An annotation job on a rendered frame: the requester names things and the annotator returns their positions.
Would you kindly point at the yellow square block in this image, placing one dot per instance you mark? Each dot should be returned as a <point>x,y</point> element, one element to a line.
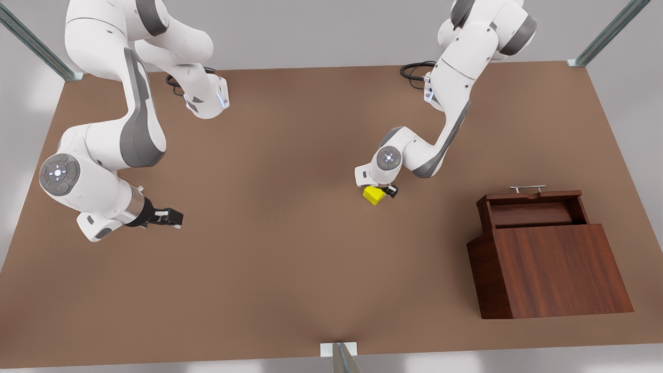
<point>373,196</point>

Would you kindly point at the silver frame post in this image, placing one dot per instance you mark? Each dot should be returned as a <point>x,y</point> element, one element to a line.
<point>36,44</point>
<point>608,32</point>
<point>342,358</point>

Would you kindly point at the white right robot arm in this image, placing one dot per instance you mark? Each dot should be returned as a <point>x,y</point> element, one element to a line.
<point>103,140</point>

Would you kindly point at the dark wooden cabinet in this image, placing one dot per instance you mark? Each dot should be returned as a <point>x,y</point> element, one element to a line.
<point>554,269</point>

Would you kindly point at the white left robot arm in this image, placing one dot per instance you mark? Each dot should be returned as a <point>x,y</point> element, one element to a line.
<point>456,77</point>

